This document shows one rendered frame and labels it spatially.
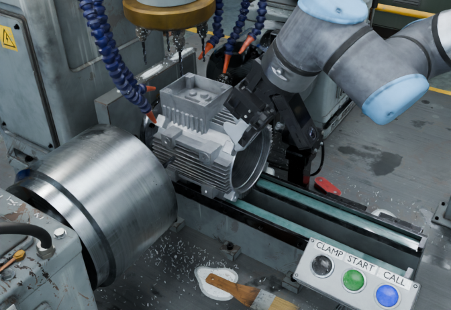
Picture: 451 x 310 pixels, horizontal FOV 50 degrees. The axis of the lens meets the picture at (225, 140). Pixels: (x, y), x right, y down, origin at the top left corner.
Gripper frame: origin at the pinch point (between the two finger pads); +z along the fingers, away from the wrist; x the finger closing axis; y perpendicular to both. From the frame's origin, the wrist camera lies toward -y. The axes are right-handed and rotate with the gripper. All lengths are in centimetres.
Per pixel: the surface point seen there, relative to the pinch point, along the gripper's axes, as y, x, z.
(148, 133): 19.3, -0.7, 18.2
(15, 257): 9.2, 45.1, -4.0
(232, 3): 135, -324, 203
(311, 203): -18.2, -10.1, 8.9
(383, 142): -25, -58, 18
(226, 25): 112, -274, 189
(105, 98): 28.1, 7.2, 9.3
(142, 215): 3.5, 24.0, 3.2
